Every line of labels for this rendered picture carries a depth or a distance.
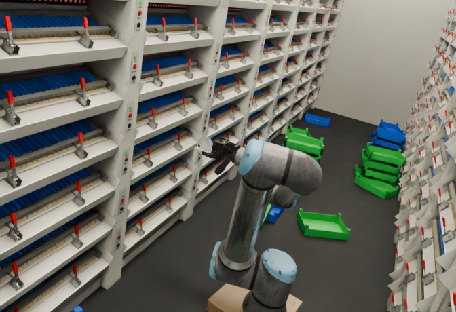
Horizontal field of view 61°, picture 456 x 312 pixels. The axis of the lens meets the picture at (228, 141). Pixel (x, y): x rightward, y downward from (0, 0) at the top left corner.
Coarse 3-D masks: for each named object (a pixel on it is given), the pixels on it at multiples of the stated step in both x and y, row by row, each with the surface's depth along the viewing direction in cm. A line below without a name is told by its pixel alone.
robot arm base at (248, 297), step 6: (246, 294) 168; (252, 294) 160; (246, 300) 164; (252, 300) 160; (258, 300) 157; (246, 306) 163; (252, 306) 159; (258, 306) 158; (264, 306) 156; (270, 306) 155; (282, 306) 158
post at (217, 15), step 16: (208, 16) 198; (224, 16) 201; (192, 48) 207; (208, 48) 203; (208, 80) 208; (208, 112) 222; (192, 160) 226; (192, 176) 230; (192, 192) 237; (192, 208) 246
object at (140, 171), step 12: (192, 132) 221; (168, 144) 204; (180, 144) 210; (192, 144) 216; (144, 156) 186; (156, 156) 191; (168, 156) 197; (132, 168) 176; (144, 168) 180; (156, 168) 189; (132, 180) 171
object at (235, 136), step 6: (222, 132) 281; (228, 132) 284; (234, 132) 288; (210, 138) 265; (216, 138) 270; (228, 138) 272; (234, 138) 287; (240, 138) 288; (204, 156) 248; (204, 162) 243; (210, 162) 253
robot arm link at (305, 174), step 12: (300, 156) 116; (300, 168) 114; (312, 168) 116; (288, 180) 115; (300, 180) 115; (312, 180) 117; (276, 192) 163; (288, 192) 138; (300, 192) 121; (312, 192) 123; (276, 204) 171; (288, 204) 165
